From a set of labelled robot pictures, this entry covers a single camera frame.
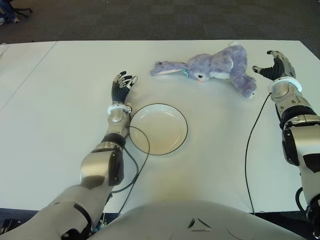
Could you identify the black office chair base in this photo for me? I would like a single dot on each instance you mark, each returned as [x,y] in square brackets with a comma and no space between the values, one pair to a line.
[23,10]

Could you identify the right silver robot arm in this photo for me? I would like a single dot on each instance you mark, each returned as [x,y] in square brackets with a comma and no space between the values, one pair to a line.
[307,140]

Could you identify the white plate black rim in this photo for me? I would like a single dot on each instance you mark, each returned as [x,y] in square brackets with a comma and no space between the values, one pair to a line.
[160,130]

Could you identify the purple plush bunny doll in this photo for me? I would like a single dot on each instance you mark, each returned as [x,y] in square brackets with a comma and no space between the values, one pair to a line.
[220,62]

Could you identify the person in blue jeans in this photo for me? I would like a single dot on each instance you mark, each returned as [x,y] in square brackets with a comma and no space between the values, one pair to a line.
[7,10]

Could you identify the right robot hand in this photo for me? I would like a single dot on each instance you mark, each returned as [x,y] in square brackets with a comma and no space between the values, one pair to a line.
[282,68]

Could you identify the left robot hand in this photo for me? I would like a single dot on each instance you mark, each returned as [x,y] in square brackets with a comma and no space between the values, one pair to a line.
[118,92]

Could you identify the silver robot torso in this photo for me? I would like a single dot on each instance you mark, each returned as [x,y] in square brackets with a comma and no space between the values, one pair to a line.
[175,220]

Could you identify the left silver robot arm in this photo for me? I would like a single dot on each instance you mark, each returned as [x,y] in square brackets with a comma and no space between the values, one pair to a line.
[98,162]

